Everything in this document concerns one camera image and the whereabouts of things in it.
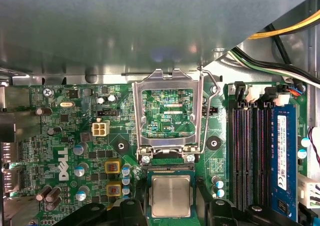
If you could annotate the black RAM slot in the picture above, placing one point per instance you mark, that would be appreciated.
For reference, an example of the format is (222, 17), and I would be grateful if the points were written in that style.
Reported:
(236, 155)
(262, 155)
(248, 155)

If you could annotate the green Dell motherboard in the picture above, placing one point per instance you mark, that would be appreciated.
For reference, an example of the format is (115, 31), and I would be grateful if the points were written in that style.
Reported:
(120, 130)

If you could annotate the silver-topped CPU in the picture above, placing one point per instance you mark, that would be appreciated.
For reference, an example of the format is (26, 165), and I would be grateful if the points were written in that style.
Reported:
(171, 196)

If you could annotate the grey power supply unit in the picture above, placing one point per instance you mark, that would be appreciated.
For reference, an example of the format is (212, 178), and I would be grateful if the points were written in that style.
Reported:
(125, 23)

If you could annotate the black PC case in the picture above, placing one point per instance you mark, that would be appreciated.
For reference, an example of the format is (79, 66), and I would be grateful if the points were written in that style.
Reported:
(300, 48)

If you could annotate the white four-pin connector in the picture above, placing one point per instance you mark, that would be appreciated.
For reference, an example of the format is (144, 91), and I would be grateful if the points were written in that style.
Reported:
(101, 129)

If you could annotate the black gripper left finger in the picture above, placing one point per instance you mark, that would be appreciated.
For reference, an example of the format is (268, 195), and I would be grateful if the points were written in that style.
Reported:
(130, 213)

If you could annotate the blue RAM stick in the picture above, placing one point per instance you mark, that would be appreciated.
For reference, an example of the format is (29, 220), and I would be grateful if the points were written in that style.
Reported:
(286, 161)

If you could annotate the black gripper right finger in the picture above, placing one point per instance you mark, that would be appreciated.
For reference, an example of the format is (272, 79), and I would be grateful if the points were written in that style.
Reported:
(222, 211)

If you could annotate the metal socket cover frame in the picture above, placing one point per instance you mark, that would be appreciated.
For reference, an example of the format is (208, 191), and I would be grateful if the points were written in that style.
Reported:
(166, 82)

